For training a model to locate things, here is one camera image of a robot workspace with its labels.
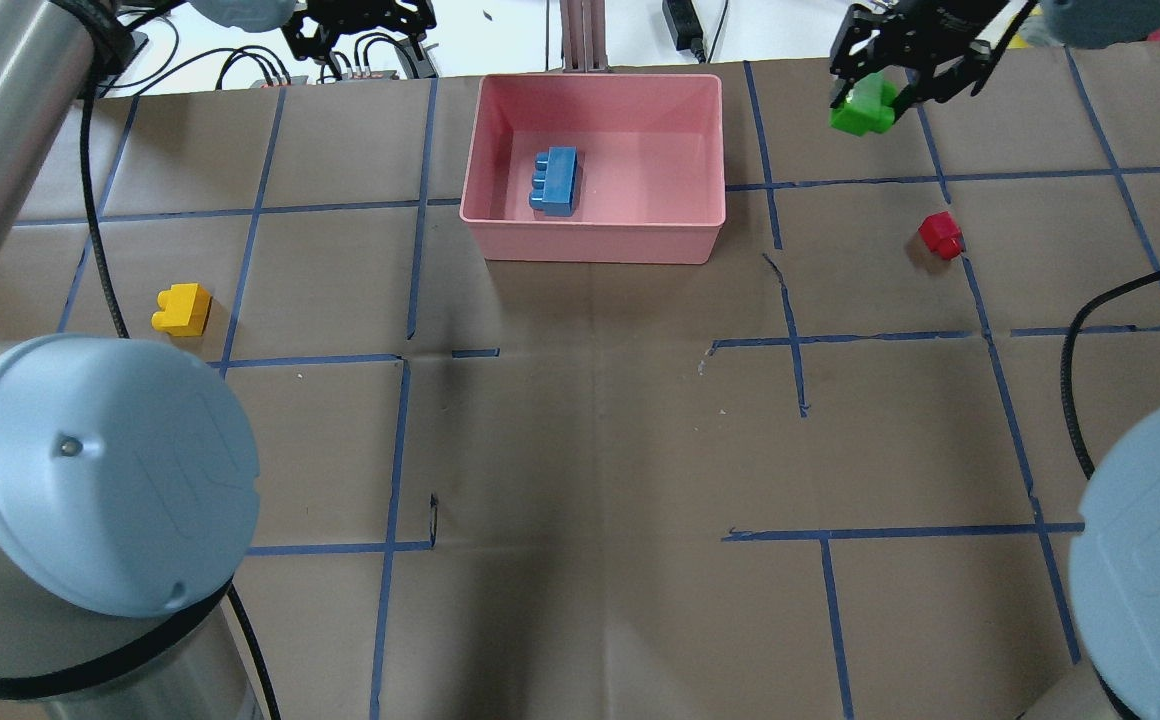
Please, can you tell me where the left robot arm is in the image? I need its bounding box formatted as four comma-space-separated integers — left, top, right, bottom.
0, 1, 280, 719

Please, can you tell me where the aluminium frame post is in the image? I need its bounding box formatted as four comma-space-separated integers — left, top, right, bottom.
560, 0, 609, 73

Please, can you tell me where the red toy block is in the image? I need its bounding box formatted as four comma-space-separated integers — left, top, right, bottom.
918, 211, 964, 261

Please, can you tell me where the black power adapter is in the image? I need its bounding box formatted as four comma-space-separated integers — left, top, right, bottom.
661, 0, 705, 60

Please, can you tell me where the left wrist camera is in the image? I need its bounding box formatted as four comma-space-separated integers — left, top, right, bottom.
280, 1, 437, 65

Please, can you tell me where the black braided cable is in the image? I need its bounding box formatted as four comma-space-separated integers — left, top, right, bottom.
1060, 250, 1160, 481

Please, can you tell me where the black usb hub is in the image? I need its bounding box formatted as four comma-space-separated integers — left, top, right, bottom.
394, 38, 438, 79

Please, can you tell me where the green toy block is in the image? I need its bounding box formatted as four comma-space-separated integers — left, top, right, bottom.
831, 72, 897, 137

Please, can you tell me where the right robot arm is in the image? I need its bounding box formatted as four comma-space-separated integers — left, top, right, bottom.
831, 1, 1160, 719

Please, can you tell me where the yellow toy block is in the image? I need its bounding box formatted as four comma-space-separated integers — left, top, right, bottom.
150, 283, 213, 337

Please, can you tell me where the blue toy block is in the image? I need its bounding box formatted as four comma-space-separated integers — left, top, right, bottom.
528, 146, 580, 217

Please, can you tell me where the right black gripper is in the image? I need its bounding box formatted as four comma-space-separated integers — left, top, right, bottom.
831, 1, 1008, 117

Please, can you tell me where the pink plastic box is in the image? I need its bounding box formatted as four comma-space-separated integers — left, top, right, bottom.
458, 73, 727, 266

